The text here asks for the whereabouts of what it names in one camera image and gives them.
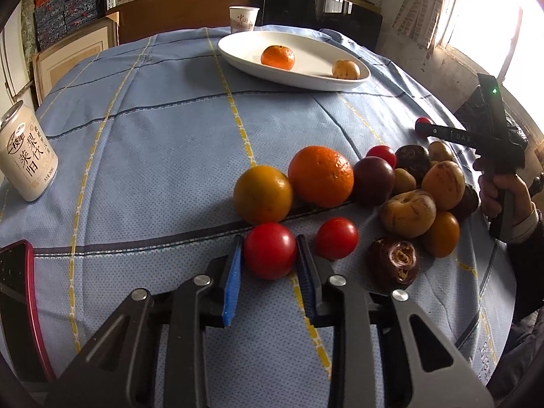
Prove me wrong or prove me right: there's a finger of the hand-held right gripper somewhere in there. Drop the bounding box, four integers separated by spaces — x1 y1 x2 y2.
415 122 470 142

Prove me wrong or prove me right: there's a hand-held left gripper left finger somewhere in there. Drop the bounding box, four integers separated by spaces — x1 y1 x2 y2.
45 234 245 408

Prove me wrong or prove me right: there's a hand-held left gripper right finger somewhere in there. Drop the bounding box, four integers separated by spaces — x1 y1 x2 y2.
296 234 496 408

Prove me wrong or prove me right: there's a smooth purple passion fruit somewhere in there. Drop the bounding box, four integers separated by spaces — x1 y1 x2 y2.
352 156 396 207

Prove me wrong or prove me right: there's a yellow orange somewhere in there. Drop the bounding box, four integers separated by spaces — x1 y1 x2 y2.
233 165 294 225

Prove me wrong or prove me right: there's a small orange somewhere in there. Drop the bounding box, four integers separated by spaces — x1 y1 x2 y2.
421 211 461 258

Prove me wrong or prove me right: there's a large orange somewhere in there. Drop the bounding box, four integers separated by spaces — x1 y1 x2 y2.
288 146 355 208

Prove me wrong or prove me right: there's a white oval plate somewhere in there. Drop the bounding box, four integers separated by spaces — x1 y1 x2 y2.
217 31 372 92

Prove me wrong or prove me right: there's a person's right forearm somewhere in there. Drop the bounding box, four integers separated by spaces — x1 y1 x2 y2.
508 204 544 324

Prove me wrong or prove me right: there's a person's right hand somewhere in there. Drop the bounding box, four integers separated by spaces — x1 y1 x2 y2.
473 157 542 226

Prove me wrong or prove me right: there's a small olive-brown fruit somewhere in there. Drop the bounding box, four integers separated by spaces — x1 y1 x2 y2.
427 140 455 163

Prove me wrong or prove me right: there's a black plastic bag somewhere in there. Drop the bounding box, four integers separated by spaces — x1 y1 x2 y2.
454 87 530 147

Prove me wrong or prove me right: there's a dark wrinkled passion fruit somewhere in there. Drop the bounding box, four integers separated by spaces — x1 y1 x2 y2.
450 183 480 222
367 238 421 290
395 144 432 177

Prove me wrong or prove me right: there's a small tan pepino melon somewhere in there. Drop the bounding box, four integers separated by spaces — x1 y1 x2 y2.
331 59 361 81

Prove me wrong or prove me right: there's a bright window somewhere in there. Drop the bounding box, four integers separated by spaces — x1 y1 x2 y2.
438 0 544 94

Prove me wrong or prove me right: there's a blue checked tablecloth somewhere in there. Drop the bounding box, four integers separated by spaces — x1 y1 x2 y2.
0 25 517 408

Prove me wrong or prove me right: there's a mandarin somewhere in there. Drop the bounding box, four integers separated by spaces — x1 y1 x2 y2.
260 45 296 71

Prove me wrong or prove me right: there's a black chair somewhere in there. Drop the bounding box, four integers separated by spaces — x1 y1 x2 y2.
261 0 383 52

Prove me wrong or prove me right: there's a phone with red case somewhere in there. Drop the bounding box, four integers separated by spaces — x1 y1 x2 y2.
0 240 56 385

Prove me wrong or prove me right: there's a person's dark clothing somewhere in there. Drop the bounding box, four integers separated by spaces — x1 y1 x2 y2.
484 306 544 408

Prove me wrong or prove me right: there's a white paper cup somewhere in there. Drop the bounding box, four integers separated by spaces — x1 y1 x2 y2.
228 6 260 35

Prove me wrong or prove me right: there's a cream drink can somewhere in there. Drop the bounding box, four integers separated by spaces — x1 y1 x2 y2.
0 100 59 202

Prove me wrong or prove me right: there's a brown wooden cabinet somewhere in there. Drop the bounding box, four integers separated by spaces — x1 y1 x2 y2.
106 0 273 45

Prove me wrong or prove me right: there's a stack of patterned boxes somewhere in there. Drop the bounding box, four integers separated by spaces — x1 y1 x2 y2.
34 0 107 49

